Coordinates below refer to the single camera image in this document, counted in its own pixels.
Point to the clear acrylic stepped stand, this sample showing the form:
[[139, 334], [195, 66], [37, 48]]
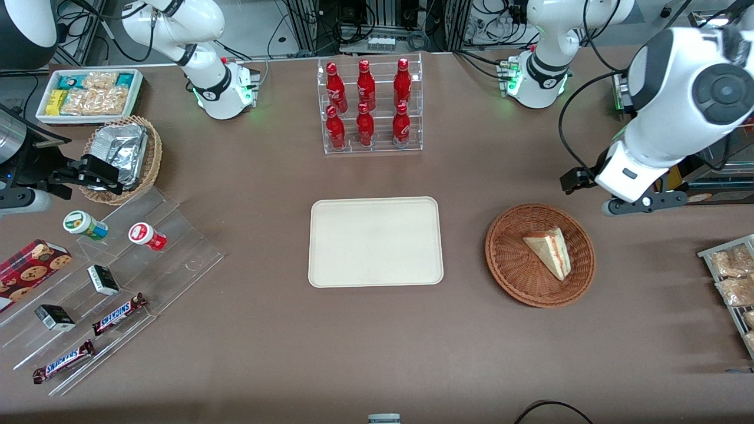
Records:
[[177, 259]]

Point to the small clear cracker bag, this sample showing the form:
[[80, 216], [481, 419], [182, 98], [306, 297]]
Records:
[[100, 80]]

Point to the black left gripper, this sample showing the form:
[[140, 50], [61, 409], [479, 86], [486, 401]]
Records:
[[578, 179]]

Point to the beige plastic tray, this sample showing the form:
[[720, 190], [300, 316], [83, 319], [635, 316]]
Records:
[[374, 241]]

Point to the green lid cup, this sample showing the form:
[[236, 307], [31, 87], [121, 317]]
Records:
[[82, 224]]

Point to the Snickers chocolate bar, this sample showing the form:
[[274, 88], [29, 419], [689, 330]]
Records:
[[62, 362], [118, 315]]

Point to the red cookie box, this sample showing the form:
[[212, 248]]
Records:
[[29, 271]]

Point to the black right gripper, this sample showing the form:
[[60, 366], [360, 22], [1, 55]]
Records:
[[36, 165]]

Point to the triangle sandwich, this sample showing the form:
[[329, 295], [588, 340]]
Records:
[[551, 250]]

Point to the red lid cup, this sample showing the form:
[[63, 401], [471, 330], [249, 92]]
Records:
[[144, 234]]

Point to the foil wrapped package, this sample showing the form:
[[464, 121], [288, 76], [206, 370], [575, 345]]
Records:
[[131, 171], [115, 141]]

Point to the red soda bottle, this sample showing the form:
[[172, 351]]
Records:
[[366, 85], [336, 88], [365, 128], [336, 131], [402, 82], [401, 126]]

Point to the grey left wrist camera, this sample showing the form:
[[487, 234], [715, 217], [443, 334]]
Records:
[[660, 204]]

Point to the small black box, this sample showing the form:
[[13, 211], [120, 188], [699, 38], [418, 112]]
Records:
[[103, 280], [54, 318]]

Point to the yellow snack packet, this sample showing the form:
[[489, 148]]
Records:
[[56, 102]]

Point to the clear bag of snacks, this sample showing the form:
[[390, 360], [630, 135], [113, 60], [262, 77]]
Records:
[[736, 291], [733, 262]]

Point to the white power strip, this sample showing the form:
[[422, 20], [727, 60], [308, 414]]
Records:
[[381, 43]]

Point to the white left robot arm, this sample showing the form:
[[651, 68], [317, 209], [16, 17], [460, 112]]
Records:
[[665, 118]]

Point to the white snack bin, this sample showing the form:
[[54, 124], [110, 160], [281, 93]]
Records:
[[136, 94]]

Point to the light wicker basket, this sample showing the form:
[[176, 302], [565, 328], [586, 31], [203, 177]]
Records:
[[154, 153]]

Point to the teal snack packet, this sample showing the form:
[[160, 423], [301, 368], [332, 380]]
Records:
[[70, 81], [124, 80]]

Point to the large clear cracker bag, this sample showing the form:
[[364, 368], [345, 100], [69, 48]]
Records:
[[97, 101]]

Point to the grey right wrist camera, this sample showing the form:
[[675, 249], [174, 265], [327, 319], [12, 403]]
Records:
[[26, 201]]

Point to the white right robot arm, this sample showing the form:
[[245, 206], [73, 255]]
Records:
[[206, 23]]

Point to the clear acrylic bottle rack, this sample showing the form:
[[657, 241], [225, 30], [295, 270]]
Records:
[[383, 150]]

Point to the black food warmer appliance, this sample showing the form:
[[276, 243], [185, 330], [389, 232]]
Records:
[[736, 182]]

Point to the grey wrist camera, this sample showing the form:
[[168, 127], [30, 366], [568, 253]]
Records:
[[26, 201], [660, 204]]

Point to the brown wicker basket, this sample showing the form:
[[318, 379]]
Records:
[[518, 271]]

